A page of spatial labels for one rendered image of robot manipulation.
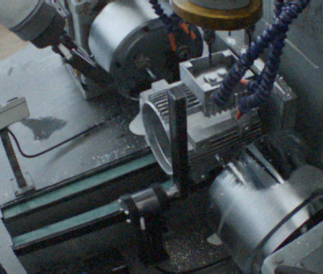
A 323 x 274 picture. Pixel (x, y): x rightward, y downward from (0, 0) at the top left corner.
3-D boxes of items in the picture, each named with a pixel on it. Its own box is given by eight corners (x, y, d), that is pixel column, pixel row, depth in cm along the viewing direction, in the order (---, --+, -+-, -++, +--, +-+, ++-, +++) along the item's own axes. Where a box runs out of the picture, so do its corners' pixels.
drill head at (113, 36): (152, 26, 157) (147, -33, 139) (214, 90, 133) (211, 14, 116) (77, 52, 150) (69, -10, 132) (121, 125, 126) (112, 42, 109)
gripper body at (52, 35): (59, 17, 80) (88, 42, 87) (50, 2, 85) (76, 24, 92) (29, 47, 81) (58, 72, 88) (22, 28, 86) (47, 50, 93)
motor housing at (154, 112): (219, 112, 127) (218, 50, 114) (259, 164, 115) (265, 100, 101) (142, 141, 122) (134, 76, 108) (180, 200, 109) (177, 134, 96)
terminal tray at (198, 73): (228, 72, 113) (227, 48, 108) (254, 102, 107) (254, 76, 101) (179, 89, 110) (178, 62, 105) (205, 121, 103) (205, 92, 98)
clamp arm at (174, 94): (185, 187, 102) (180, 83, 84) (192, 196, 100) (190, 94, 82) (169, 193, 101) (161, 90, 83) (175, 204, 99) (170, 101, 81)
